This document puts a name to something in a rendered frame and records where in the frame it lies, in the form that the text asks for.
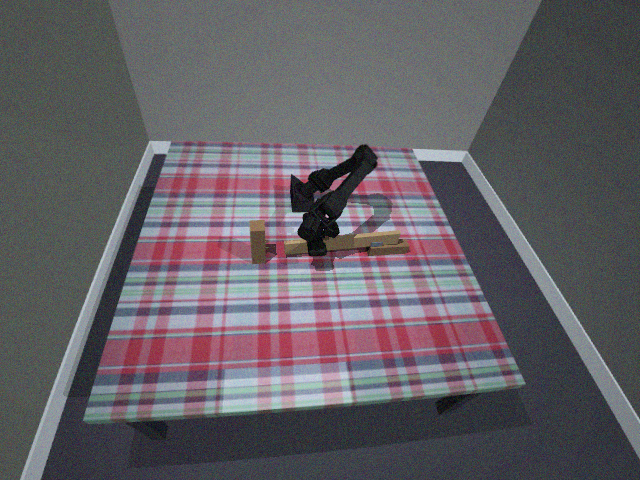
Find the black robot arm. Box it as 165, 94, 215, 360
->
297, 144, 378, 241

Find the long brown wooden plank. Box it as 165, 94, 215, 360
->
284, 230, 401, 255

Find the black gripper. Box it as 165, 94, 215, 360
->
303, 213, 327, 256

